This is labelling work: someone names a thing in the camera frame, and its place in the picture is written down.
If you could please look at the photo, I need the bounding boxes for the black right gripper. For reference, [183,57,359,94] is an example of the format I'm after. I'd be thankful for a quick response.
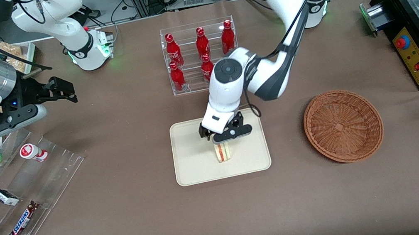
[0,68,80,120]

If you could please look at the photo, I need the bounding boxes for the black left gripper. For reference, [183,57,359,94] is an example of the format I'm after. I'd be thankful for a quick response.
[197,110,247,142]

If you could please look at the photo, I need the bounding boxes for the triangular sandwich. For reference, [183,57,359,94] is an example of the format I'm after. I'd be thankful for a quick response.
[214,141,233,164]

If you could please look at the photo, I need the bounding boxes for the tray with bagged bread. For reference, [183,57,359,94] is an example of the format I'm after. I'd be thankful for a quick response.
[0,35,42,82]

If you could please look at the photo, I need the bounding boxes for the cream rectangular tray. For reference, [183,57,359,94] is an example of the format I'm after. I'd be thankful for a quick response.
[167,106,274,188]

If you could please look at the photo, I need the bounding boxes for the brown wicker basket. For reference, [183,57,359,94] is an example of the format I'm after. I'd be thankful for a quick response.
[299,83,388,169]

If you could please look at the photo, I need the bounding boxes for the clear acrylic bottle rack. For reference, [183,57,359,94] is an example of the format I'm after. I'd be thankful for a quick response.
[158,15,244,97]

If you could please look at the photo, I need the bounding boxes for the red cola bottle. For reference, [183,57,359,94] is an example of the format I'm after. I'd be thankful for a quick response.
[218,19,238,54]
[194,26,212,61]
[199,53,217,85]
[168,60,188,93]
[164,32,185,69]

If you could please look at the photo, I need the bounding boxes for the bagged brown bread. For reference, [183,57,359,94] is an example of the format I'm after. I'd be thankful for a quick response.
[0,38,29,76]

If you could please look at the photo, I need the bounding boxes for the red white yogurt bottle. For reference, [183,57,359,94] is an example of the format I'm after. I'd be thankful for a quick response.
[18,140,50,166]

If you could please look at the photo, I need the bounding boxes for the black white snack bar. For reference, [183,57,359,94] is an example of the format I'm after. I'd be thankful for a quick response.
[0,185,21,209]

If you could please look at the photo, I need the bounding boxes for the snickers chocolate bar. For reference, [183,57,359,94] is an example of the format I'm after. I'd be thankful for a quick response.
[4,200,45,235]

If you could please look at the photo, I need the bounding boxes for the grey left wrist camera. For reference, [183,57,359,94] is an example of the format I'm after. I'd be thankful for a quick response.
[211,124,255,145]

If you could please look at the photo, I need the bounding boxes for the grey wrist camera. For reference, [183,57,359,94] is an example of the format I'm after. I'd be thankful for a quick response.
[0,102,50,137]
[211,124,255,145]

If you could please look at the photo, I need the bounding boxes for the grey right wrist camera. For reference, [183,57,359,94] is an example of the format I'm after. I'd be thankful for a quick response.
[0,102,50,137]

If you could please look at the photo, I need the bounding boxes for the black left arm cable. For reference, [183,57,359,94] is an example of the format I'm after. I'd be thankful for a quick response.
[230,0,353,119]

